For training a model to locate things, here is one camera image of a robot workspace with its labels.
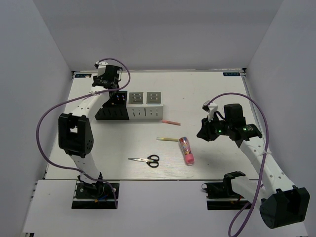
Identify black desk organizer box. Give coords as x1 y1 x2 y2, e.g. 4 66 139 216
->
95 91 129 120

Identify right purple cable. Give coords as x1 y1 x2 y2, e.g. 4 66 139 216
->
208 92 269 237

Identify blue label sticker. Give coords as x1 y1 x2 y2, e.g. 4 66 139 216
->
223 72 240 77
75 74 92 78

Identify blue label sticker right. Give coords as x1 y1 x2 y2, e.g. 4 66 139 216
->
223 72 240 77

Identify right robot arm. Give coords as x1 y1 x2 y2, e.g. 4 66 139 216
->
197 102 310 229

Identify pink marker set tube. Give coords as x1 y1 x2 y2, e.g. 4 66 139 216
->
179 137 195 165

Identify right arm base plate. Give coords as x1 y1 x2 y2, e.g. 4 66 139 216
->
201 182 248 210

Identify orange-pink highlighter pen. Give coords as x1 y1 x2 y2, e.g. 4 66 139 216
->
160 120 181 126

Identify black handled scissors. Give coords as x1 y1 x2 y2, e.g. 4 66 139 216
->
128 155 160 168

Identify purple cable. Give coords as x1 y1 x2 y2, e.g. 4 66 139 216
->
208 92 269 237
36 57 131 209

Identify yellow highlighter pen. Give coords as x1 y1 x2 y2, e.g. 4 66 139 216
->
156 137 179 142

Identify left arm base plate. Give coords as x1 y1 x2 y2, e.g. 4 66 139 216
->
72 182 119 210

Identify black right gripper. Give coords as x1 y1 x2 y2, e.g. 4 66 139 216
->
197 114 232 141

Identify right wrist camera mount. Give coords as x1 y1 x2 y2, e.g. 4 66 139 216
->
202 101 218 122

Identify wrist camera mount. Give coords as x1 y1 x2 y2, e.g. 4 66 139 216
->
94 61 108 77
202 101 218 122

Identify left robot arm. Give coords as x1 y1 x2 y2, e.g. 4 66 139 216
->
58 64 122 198

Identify blue label sticker left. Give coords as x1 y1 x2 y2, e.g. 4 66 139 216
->
75 74 92 78

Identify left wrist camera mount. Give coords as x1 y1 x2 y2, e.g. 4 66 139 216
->
94 61 108 77

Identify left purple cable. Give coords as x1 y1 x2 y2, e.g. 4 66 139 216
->
36 57 131 209

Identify white desk organizer box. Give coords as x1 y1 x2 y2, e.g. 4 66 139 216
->
126 92 163 120

